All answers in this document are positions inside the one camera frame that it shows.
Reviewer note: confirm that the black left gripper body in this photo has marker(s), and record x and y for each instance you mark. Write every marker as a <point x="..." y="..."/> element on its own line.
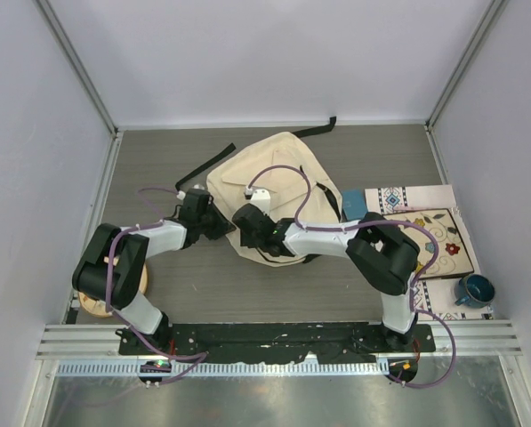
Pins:
<point x="202" y="222"/>

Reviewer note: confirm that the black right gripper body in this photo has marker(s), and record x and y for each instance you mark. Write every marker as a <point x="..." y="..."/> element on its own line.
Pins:
<point x="251" y="241"/>

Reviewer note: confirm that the cream canvas backpack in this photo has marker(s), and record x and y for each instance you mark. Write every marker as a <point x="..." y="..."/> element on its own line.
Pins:
<point x="283" y="165"/>

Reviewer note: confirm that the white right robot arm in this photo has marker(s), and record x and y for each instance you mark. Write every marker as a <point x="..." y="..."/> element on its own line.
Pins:
<point x="384" y="255"/>

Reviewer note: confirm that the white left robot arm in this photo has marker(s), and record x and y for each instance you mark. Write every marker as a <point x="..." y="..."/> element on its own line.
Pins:
<point x="111" y="266"/>

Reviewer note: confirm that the small blue notebook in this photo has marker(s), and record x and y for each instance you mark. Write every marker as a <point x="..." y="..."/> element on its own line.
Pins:
<point x="353" y="205"/>

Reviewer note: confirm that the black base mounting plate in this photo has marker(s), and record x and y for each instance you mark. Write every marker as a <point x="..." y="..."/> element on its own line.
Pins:
<point x="283" y="343"/>

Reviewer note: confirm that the round wooden painted plate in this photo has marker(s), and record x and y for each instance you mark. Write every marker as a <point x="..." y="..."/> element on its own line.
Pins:
<point x="97" y="308"/>

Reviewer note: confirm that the patterned white placemat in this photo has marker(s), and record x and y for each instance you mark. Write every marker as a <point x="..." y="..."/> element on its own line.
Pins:
<point x="434" y="295"/>

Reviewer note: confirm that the square floral ceramic plate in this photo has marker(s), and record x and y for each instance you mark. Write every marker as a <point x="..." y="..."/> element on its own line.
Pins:
<point x="453" y="260"/>

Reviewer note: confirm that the blue ceramic mug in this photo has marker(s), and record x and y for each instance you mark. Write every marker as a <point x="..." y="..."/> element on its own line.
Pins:
<point x="474" y="291"/>

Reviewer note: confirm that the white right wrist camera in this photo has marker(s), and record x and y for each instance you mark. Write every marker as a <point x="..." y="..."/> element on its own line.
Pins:
<point x="258" y="197"/>

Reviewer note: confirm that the white slotted cable duct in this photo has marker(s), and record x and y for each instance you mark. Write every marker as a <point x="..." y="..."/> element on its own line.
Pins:
<point x="143" y="368"/>

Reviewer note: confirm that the aluminium frame rail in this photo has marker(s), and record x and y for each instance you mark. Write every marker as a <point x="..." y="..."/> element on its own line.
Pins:
<point x="473" y="337"/>

